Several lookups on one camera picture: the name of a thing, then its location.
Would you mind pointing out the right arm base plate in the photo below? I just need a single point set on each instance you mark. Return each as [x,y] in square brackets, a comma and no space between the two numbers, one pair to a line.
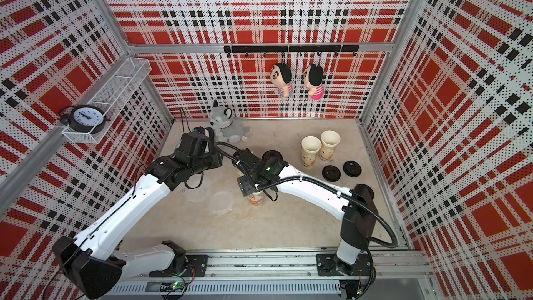
[330,265]

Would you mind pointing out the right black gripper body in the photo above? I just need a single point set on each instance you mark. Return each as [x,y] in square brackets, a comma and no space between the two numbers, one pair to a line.
[248,184]

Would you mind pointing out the black hook rail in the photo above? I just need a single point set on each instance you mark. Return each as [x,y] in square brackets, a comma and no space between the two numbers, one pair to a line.
[283,49]

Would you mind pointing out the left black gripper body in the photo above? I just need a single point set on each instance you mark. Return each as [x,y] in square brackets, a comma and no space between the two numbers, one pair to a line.
[210,160]

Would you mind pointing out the hanging doll pink dress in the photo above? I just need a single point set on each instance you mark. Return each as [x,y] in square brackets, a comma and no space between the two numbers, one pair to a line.
[313,81]

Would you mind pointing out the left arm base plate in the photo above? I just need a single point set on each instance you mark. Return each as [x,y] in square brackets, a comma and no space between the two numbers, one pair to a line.
[185,266]

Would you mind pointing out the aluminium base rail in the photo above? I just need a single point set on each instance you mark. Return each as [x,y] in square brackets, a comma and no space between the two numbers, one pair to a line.
[385,274]

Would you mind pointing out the white wire basket shelf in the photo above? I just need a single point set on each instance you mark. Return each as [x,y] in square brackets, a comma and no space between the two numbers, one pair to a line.
[113,96]

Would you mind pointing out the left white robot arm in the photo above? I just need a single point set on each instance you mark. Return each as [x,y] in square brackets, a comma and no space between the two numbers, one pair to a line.
[91,260]

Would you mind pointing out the grey husky plush toy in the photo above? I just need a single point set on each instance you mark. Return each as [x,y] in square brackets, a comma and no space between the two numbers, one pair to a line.
[227,129]

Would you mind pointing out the hanging doll blue shorts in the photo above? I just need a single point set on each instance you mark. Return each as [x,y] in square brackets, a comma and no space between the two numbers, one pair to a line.
[281,78]

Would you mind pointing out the black wall clock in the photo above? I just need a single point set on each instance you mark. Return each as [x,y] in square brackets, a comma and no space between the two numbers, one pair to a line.
[83,118]

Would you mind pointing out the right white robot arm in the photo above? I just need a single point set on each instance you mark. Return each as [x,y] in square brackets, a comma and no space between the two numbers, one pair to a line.
[361,223]

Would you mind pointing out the black cup lid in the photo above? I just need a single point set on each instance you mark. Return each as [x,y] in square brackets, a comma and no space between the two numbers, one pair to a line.
[352,169]
[272,154]
[331,173]

